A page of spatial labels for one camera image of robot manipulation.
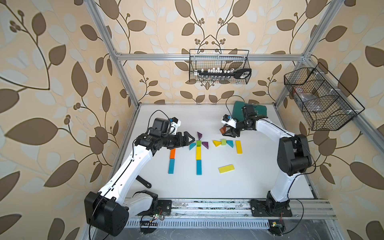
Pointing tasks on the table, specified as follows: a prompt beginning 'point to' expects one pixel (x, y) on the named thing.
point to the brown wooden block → (223, 130)
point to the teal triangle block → (230, 142)
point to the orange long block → (172, 153)
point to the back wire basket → (216, 66)
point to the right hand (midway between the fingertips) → (225, 128)
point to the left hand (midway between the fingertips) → (189, 140)
